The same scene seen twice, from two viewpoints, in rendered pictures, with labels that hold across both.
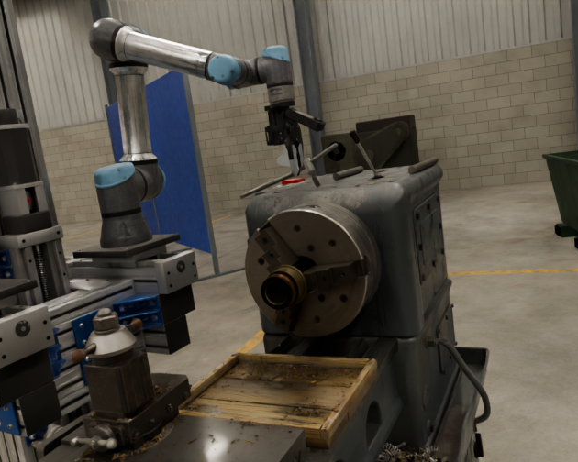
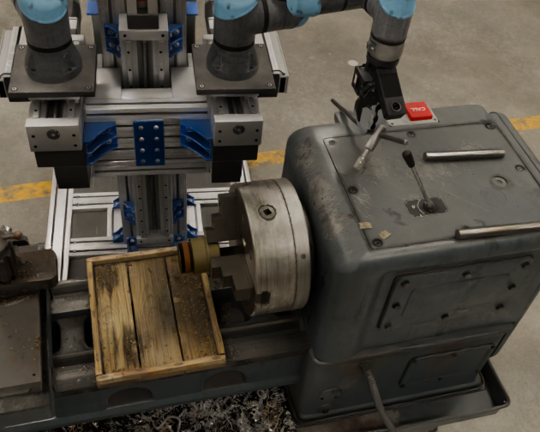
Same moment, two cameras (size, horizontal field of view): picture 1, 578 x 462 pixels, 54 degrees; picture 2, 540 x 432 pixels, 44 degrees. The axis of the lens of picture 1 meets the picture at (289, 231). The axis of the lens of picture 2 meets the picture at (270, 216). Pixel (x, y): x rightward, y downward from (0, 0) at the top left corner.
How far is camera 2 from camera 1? 1.32 m
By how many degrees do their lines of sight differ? 53
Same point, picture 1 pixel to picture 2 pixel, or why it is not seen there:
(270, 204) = (299, 153)
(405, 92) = not seen: outside the picture
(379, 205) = (332, 258)
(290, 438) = (25, 380)
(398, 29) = not seen: outside the picture
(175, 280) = (227, 138)
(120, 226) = (218, 57)
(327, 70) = not seen: outside the picture
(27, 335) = (57, 139)
